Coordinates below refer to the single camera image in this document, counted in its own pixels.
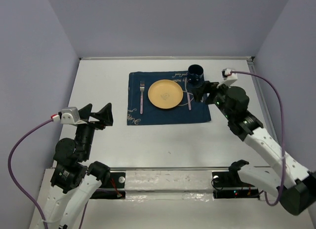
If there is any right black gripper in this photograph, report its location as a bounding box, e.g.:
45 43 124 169
191 80 234 120

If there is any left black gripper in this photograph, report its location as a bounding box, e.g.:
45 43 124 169
76 101 114 159

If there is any pink-handled metal knife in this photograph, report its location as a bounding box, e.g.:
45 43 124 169
184 77 192 111

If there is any dark blue patterned mug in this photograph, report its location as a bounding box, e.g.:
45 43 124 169
187 64 204 86

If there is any yellow round plate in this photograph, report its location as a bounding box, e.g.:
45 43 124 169
148 79 183 109

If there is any dark blue fish-print cloth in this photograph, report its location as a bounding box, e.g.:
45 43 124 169
127 71 211 126

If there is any pink-handled metal fork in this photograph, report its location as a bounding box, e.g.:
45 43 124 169
140 80 145 115

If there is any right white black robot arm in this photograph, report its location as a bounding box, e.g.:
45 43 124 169
192 81 316 216

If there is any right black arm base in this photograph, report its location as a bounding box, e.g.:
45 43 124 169
211 160 263 199

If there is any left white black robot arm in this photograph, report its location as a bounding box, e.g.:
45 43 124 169
35 103 114 229

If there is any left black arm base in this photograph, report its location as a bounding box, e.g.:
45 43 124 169
91 172 126 200

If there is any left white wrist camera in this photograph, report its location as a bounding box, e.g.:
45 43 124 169
51 107 85 125

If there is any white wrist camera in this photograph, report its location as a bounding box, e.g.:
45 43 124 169
51 107 85 125
217 68 237 88

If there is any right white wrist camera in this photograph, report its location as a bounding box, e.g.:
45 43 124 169
217 68 237 88

